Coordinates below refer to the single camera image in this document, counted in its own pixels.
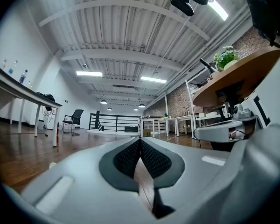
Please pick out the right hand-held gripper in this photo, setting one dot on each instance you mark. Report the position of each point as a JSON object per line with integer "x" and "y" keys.
{"x": 259, "y": 171}

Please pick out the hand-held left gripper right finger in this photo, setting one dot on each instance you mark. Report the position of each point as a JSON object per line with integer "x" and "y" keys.
{"x": 196, "y": 171}

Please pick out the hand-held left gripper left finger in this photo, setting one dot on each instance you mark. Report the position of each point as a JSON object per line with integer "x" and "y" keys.
{"x": 84, "y": 195}

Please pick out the white square table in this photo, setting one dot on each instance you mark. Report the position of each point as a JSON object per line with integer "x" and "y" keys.
{"x": 147, "y": 122}
{"x": 184, "y": 122}

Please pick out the white metal shelf rack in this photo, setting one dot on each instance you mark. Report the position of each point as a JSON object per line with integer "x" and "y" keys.
{"x": 193, "y": 97}

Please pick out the round wooden table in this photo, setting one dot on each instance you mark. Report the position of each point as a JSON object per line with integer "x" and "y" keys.
{"x": 238, "y": 76}

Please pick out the cardboard box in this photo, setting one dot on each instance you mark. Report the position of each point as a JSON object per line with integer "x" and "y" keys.
{"x": 146, "y": 132}

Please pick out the red fire extinguisher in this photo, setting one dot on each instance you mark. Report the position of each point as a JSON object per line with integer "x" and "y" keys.
{"x": 58, "y": 132}

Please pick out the black office chair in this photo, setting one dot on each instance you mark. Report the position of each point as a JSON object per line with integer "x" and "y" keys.
{"x": 73, "y": 120}

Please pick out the potted green plant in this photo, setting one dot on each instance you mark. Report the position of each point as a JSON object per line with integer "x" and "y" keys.
{"x": 226, "y": 57}

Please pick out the black storage box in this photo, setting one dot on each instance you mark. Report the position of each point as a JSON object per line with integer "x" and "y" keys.
{"x": 131, "y": 129}

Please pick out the black metal railing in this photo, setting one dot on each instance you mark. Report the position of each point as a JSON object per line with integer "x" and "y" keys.
{"x": 112, "y": 122}

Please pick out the rectangular ceiling light panel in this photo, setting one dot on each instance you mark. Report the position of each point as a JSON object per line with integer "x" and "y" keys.
{"x": 218, "y": 9}
{"x": 89, "y": 73}
{"x": 153, "y": 79}

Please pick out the black bag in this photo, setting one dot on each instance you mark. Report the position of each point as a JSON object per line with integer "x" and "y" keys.
{"x": 46, "y": 96}

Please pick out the long black-topped white-legged table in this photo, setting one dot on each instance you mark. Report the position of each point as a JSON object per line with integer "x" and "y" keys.
{"x": 25, "y": 92}

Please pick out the small clear plastic bottle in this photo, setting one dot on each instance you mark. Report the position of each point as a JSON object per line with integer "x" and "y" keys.
{"x": 29, "y": 84}

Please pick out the blue label plastic bottle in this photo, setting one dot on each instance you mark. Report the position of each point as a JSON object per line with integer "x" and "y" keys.
{"x": 23, "y": 76}

